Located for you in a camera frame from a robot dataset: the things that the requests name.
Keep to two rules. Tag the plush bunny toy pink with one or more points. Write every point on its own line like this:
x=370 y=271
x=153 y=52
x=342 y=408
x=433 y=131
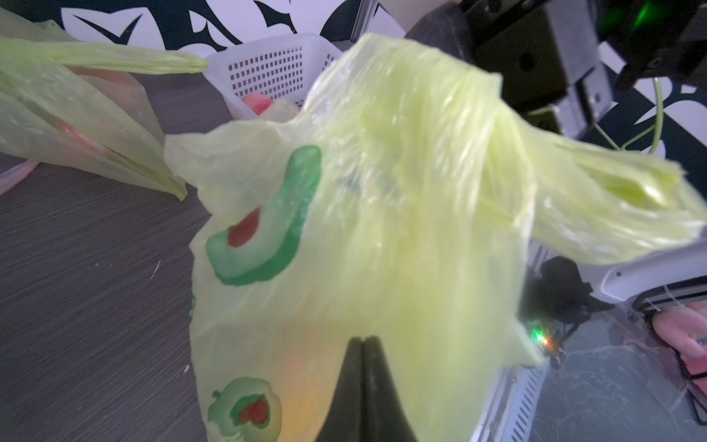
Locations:
x=682 y=328

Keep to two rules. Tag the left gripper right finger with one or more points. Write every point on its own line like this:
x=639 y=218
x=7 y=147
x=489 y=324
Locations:
x=382 y=416

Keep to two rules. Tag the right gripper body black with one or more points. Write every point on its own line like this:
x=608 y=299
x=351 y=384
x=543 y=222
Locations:
x=545 y=51

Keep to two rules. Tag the pink plastic bag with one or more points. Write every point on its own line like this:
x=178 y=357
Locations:
x=17 y=174

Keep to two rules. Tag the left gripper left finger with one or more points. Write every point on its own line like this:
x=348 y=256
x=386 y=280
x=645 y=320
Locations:
x=344 y=419

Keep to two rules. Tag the green avocado plastic bag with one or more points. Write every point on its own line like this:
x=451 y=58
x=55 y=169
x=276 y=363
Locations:
x=398 y=203

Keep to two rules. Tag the white plastic basket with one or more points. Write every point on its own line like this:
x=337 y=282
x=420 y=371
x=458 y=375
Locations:
x=280 y=67

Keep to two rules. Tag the pink peach front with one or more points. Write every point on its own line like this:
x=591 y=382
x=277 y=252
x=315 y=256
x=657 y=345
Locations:
x=257 y=103

